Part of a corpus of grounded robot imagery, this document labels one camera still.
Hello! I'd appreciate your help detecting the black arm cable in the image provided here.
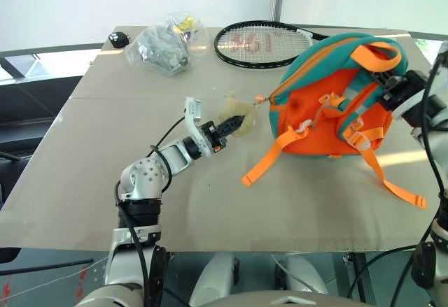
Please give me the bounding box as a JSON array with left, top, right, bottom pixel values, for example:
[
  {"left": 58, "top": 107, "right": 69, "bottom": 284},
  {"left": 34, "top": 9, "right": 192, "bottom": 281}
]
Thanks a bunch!
[
  {"left": 114, "top": 115, "right": 187, "bottom": 307},
  {"left": 348, "top": 40, "right": 448, "bottom": 301}
]

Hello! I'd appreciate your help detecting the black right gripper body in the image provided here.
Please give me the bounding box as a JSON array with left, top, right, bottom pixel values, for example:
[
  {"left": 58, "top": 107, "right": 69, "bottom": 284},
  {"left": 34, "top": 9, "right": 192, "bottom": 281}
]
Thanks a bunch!
[{"left": 379, "top": 70, "right": 427, "bottom": 111}]

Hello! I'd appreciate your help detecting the orange and teal backpack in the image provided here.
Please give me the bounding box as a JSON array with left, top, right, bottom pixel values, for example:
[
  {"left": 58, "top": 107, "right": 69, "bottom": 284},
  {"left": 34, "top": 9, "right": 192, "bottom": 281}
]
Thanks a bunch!
[{"left": 241, "top": 33, "right": 429, "bottom": 211}]

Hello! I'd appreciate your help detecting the silver robot torso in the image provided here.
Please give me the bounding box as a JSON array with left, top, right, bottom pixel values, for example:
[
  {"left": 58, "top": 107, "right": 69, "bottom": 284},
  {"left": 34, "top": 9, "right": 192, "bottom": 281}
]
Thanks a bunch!
[{"left": 74, "top": 281, "right": 374, "bottom": 307}]

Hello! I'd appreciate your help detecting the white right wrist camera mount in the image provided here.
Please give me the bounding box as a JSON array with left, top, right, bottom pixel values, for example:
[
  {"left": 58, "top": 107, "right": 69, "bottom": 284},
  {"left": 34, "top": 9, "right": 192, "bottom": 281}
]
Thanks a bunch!
[{"left": 391, "top": 89, "right": 427, "bottom": 122}]

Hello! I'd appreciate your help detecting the black tennis racket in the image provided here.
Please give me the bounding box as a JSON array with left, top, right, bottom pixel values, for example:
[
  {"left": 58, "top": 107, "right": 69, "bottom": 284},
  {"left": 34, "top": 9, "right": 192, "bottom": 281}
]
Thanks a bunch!
[{"left": 213, "top": 20, "right": 332, "bottom": 69}]

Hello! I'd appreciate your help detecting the clear plastic bag with parts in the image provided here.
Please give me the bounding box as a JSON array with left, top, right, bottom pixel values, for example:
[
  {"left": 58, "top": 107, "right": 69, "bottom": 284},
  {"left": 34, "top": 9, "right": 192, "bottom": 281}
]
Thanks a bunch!
[{"left": 123, "top": 12, "right": 211, "bottom": 78}]

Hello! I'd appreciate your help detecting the silver rounded robot leg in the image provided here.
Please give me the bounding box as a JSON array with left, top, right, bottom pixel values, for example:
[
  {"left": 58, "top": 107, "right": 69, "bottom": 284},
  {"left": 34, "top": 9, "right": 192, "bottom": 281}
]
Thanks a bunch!
[
  {"left": 190, "top": 252, "right": 242, "bottom": 301},
  {"left": 275, "top": 252, "right": 329, "bottom": 295}
]

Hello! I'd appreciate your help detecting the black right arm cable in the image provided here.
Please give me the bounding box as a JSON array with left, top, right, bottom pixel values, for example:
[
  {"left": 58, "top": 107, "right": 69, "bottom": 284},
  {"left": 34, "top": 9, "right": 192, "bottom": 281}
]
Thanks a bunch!
[{"left": 348, "top": 40, "right": 448, "bottom": 301}]

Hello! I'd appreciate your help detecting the beige fluffy plush pendant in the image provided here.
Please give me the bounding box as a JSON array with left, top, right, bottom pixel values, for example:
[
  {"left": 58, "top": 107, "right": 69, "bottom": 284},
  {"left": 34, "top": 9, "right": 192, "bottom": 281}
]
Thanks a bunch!
[{"left": 217, "top": 90, "right": 259, "bottom": 138}]

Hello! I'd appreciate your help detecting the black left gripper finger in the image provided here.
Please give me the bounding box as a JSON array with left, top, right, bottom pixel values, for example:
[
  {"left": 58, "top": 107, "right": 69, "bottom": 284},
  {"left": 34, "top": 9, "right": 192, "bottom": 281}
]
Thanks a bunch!
[
  {"left": 220, "top": 117, "right": 245, "bottom": 141},
  {"left": 216, "top": 114, "right": 244, "bottom": 135}
]

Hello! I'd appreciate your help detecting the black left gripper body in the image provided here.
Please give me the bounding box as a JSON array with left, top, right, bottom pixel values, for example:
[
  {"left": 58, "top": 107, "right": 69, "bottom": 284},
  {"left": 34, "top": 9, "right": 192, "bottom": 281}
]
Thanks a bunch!
[{"left": 200, "top": 121, "right": 229, "bottom": 152}]

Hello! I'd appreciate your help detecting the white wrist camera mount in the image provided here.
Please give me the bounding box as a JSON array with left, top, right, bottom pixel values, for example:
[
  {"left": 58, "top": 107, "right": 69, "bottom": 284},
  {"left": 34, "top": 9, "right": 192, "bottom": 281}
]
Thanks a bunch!
[
  {"left": 183, "top": 97, "right": 216, "bottom": 158},
  {"left": 391, "top": 89, "right": 427, "bottom": 122}
]

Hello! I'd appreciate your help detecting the black table leg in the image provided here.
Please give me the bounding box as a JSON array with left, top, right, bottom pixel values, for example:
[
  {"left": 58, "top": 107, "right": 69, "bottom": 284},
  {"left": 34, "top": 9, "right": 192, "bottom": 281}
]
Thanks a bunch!
[{"left": 343, "top": 250, "right": 374, "bottom": 301}]

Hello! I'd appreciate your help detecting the small black paw-print object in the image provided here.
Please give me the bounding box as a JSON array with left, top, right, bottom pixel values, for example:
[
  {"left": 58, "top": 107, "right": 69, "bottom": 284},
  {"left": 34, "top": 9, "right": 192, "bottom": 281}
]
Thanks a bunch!
[{"left": 107, "top": 31, "right": 132, "bottom": 48}]

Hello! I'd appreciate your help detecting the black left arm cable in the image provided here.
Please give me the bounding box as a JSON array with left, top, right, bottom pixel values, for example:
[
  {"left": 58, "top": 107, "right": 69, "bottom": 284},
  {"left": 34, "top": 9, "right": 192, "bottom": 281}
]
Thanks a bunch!
[{"left": 114, "top": 115, "right": 187, "bottom": 307}]

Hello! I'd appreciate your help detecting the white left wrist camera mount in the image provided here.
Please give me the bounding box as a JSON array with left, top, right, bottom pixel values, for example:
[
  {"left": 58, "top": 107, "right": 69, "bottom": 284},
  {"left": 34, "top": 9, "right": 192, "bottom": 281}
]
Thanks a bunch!
[{"left": 183, "top": 97, "right": 216, "bottom": 158}]

